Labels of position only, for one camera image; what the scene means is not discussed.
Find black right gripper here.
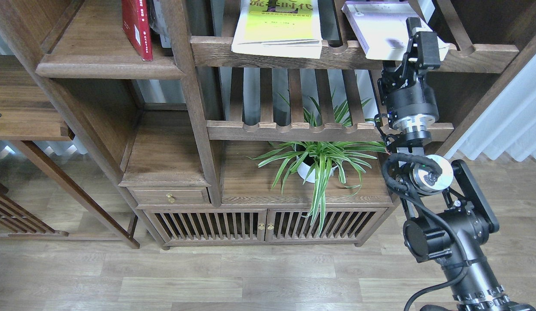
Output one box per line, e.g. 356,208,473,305
378,17,441,130

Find red paperback book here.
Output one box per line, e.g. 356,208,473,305
121,0,153,61

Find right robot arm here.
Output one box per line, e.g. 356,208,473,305
378,16,534,311

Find upright books on shelf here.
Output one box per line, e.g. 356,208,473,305
146,0,171,48

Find wooden side table left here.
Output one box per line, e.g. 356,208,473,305
0,55,140,249

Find white curtain right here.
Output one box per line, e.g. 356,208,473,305
445,55,536,162

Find yellow-green paperback book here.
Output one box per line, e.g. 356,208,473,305
232,0,322,59

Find spider plant in white pot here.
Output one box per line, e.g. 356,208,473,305
255,141,387,236

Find brass drawer knob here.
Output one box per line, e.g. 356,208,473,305
166,194,176,203

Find large dark wooden bookshelf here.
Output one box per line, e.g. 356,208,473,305
0,0,536,252

